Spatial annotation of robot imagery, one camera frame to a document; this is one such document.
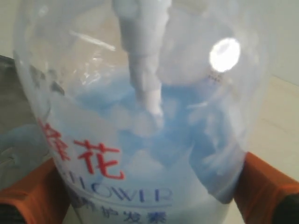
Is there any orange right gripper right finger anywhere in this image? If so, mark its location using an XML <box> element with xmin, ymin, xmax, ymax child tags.
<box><xmin>234</xmin><ymin>153</ymin><xmax>299</xmax><ymax>224</ymax></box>

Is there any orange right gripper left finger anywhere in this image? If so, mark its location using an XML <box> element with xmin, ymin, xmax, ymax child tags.
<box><xmin>0</xmin><ymin>159</ymin><xmax>70</xmax><ymax>224</ymax></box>

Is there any round stainless steel plate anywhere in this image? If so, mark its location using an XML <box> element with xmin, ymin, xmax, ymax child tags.
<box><xmin>0</xmin><ymin>56</ymin><xmax>37</xmax><ymax>134</ymax></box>

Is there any blue pump lotion bottle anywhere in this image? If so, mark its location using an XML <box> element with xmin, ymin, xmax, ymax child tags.
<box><xmin>14</xmin><ymin>0</ymin><xmax>273</xmax><ymax>224</ymax></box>

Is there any pale blue soap blob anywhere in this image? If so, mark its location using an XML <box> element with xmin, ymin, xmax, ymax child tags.
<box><xmin>0</xmin><ymin>124</ymin><xmax>49</xmax><ymax>189</ymax></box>

